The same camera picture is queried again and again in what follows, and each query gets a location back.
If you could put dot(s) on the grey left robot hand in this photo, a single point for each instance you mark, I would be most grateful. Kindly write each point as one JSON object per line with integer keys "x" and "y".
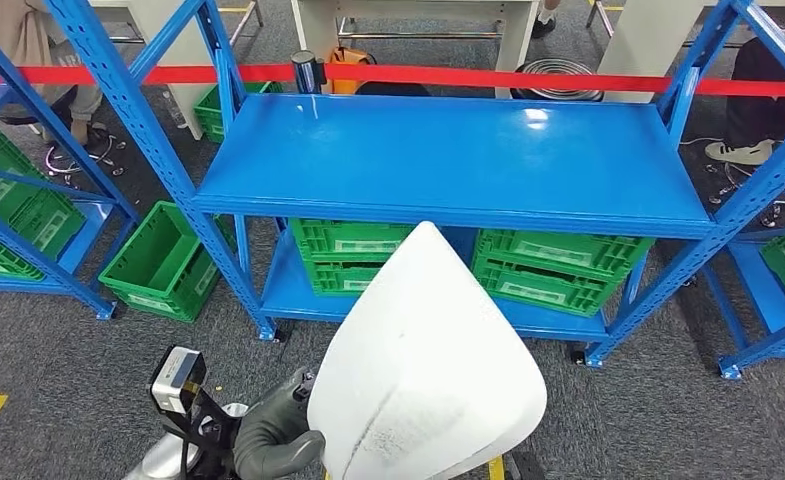
{"x": 273, "y": 437}

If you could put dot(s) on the white moulded part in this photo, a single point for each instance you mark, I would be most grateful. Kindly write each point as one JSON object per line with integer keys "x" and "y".
{"x": 425, "y": 371}

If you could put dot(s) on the clear plastic bottle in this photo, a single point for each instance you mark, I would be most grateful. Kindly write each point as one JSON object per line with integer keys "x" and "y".
{"x": 174, "y": 112}

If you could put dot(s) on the black round stool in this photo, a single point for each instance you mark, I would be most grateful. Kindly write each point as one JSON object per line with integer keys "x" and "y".
{"x": 558, "y": 94}
{"x": 392, "y": 89}

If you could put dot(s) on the orange bag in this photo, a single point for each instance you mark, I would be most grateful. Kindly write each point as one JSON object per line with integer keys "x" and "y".
{"x": 349, "y": 56}

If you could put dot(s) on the white desk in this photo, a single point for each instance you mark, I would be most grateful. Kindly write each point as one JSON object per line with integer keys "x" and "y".
{"x": 637, "y": 40}
{"x": 316, "y": 26}
{"x": 180, "y": 40}

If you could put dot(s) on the red barrier belt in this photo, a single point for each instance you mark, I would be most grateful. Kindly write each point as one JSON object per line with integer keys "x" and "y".
{"x": 465, "y": 75}

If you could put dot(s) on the person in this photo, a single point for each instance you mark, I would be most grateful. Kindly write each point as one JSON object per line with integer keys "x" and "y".
{"x": 763, "y": 106}
{"x": 8, "y": 26}
{"x": 544, "y": 26}

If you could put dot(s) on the black left camera bracket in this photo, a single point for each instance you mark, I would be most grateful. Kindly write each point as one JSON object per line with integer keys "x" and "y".
{"x": 210, "y": 430}

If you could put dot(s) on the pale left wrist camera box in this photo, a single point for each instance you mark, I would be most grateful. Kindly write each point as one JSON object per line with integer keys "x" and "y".
{"x": 173, "y": 381}

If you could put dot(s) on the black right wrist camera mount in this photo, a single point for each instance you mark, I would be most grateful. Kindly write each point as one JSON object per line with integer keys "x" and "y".
{"x": 521, "y": 470}

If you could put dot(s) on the chrome barrier post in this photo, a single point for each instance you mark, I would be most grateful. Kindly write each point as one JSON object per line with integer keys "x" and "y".
{"x": 306, "y": 73}

